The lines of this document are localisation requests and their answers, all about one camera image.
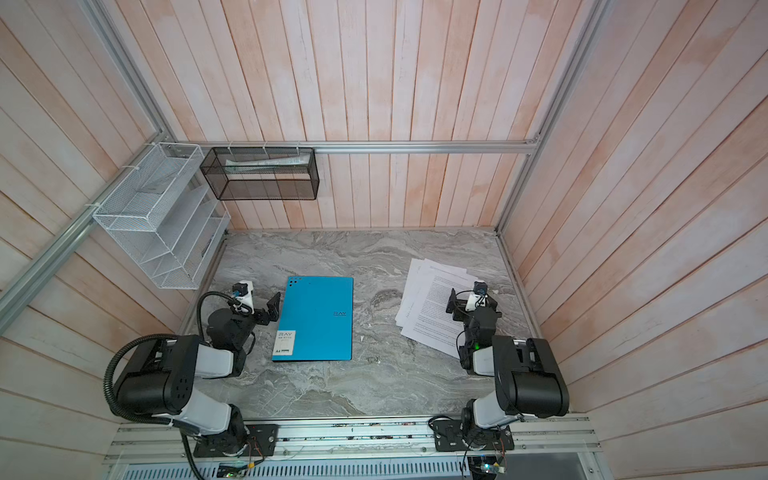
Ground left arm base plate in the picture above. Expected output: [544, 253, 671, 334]
[193, 423, 279, 458]

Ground printed paper sheet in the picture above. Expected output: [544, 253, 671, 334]
[400, 271, 477, 359]

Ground aluminium frame bar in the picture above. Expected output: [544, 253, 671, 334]
[191, 140, 538, 154]
[495, 1, 615, 236]
[1, 131, 171, 333]

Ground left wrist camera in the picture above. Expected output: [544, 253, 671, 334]
[231, 281, 254, 315]

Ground black mesh basket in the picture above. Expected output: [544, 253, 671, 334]
[201, 146, 320, 201]

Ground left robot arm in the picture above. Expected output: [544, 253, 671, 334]
[102, 283, 281, 461]

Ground aluminium frame bar right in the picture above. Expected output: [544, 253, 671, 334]
[495, 1, 615, 236]

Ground black corrugated cable conduit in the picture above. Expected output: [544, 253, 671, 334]
[103, 333, 205, 480]

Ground white wire mesh shelf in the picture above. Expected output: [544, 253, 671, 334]
[94, 143, 230, 290]

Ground aluminium frame bar left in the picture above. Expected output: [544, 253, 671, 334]
[1, 131, 171, 333]

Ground aluminium front rail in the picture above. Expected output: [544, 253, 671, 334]
[104, 414, 601, 465]

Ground lower white paper sheets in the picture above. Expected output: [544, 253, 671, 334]
[395, 258, 469, 327]

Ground blue folder black inside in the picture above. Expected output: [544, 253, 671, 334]
[272, 276, 354, 362]

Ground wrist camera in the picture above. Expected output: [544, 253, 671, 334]
[231, 281, 254, 315]
[465, 281, 488, 312]

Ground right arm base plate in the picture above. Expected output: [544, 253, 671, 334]
[427, 416, 515, 452]

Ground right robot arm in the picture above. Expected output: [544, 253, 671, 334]
[446, 282, 570, 449]

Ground aluminium frame bar back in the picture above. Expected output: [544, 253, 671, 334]
[191, 140, 538, 154]

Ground papers in black basket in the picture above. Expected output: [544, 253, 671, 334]
[224, 154, 311, 175]

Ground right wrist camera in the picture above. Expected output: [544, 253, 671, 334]
[465, 281, 488, 312]

